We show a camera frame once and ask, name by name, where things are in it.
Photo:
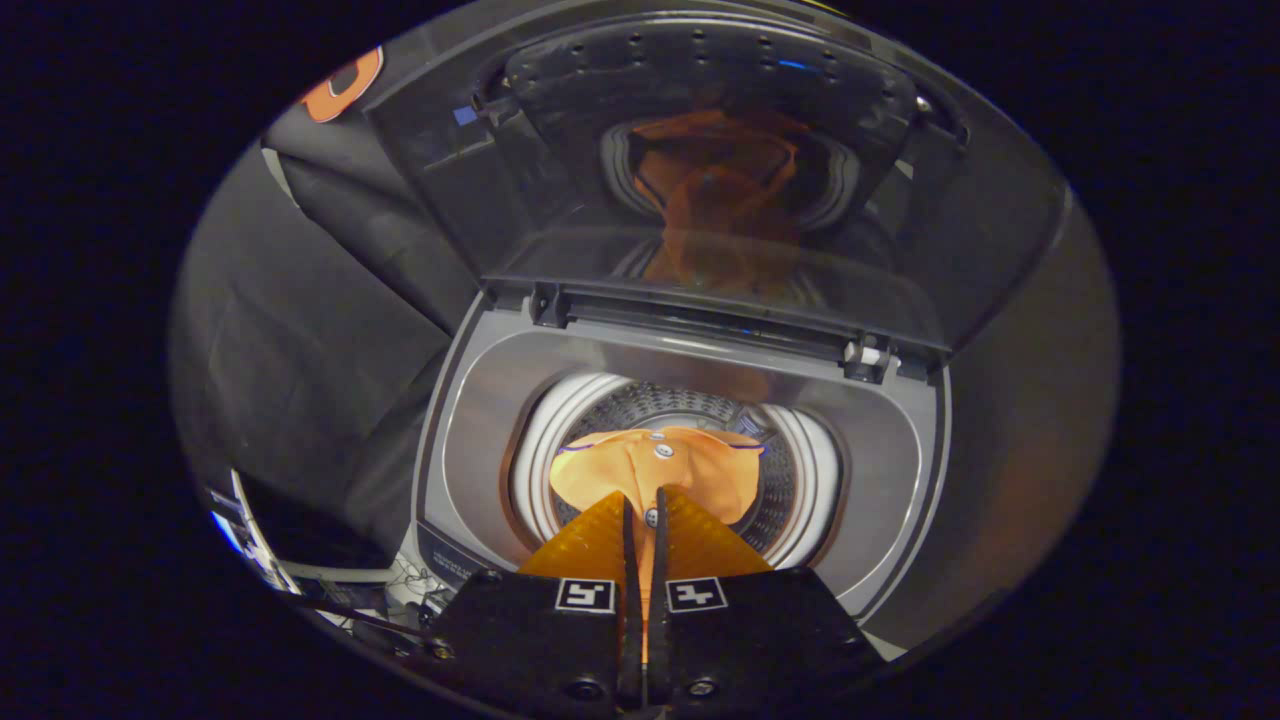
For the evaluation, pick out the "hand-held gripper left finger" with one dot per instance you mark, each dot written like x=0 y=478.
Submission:
x=535 y=640

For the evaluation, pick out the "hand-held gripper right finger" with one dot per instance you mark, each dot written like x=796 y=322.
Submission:
x=760 y=640

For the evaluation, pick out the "orange polo shirt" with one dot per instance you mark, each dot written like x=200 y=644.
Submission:
x=620 y=470

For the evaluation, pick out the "dark washing machine lid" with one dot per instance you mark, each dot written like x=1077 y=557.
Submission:
x=500 y=200

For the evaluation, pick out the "black backdrop cloth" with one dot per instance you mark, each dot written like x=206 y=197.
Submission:
x=300 y=350

